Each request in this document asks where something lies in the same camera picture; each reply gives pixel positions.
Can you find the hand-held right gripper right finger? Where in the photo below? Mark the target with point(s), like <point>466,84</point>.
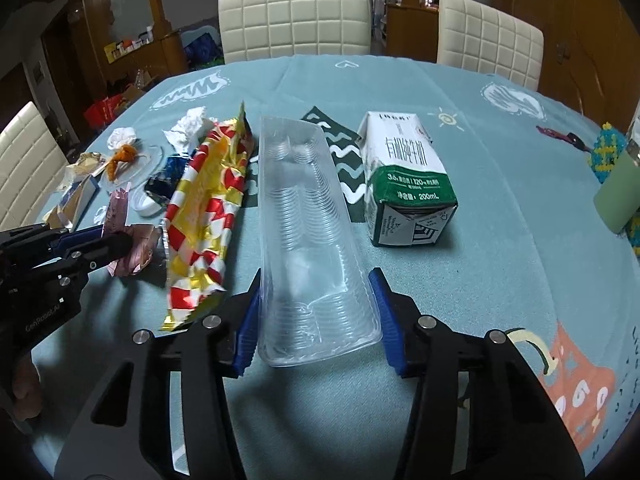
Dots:
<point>389,327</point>

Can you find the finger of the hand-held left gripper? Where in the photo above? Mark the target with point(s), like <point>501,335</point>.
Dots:
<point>110,247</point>
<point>82,237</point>

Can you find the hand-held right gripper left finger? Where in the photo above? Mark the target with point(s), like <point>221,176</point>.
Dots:
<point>248,327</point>

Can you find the pink wrapper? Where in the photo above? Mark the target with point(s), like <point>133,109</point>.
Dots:
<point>140,247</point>

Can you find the beige foil snack wrapper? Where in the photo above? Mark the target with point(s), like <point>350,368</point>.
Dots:
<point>75,195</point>

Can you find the blue foil wrapper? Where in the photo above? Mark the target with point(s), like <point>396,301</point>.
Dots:
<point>165,180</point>

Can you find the red and yellow snack wrapper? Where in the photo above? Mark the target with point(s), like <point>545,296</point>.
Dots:
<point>210,195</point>

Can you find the clear plastic tray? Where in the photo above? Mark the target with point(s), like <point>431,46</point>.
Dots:
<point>310,210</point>

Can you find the green and white milk carton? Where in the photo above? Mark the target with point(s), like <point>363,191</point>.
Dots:
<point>400,160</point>

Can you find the person's left hand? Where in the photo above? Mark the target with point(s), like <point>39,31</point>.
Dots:
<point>26,390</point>

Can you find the cream quilted chair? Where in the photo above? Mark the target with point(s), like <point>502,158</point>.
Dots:
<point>295,20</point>
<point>27,170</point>
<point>490,40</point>

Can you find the orange peel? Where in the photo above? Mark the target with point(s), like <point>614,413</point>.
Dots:
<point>122,157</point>

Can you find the clear plastic lid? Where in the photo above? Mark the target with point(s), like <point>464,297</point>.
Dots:
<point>150,160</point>

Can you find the white crumpled tissue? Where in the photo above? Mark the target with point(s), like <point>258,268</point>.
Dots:
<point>122,137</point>
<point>190,125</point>

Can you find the teal printed tablecloth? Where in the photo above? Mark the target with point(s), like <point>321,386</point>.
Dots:
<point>500,270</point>

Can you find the red bag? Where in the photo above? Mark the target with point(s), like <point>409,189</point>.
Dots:
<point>102,110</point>

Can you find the cardboard box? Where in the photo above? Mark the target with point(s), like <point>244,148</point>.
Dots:
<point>137,87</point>

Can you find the wooden counter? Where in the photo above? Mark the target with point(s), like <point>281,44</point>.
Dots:
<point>170,55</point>

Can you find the blue bag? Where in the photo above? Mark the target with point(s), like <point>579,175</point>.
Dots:
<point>200,47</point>

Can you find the red and black clip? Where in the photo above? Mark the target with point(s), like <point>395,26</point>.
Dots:
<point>557,135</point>

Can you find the pale green cup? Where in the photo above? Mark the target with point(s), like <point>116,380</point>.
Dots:
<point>617,195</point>

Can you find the blue and yellow knitted item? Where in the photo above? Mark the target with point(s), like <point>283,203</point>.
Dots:
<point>607,150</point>

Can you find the wooden cabinet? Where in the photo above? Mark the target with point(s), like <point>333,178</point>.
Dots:
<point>412,30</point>

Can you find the wooden door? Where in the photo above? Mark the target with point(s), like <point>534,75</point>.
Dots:
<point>560,25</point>

